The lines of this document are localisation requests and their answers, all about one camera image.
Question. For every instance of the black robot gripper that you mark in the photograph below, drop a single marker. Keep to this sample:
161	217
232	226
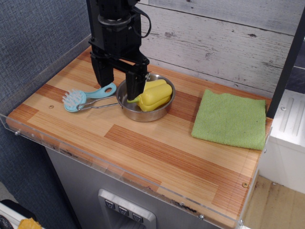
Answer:
119	48

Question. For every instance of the yellow toy capsicum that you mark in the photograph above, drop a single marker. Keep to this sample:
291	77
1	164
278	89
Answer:
156	93

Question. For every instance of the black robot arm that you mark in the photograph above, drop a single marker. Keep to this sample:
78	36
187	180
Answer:
113	13

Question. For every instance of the light blue scrub brush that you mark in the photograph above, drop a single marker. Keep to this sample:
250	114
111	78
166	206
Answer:
77	100

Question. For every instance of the stainless steel cabinet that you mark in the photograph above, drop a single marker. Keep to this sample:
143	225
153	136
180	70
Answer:
82	183

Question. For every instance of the green microfibre cloth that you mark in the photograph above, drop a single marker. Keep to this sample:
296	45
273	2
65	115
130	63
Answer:
231	120

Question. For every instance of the silver dispenser button panel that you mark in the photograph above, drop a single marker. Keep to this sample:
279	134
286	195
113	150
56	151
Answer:
122	213

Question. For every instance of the white toy appliance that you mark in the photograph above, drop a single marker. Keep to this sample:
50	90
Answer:
283	159

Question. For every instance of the steel pan with wire handle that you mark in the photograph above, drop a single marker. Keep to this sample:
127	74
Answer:
134	112

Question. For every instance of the black vertical post right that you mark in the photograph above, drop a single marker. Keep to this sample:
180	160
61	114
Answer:
288	67

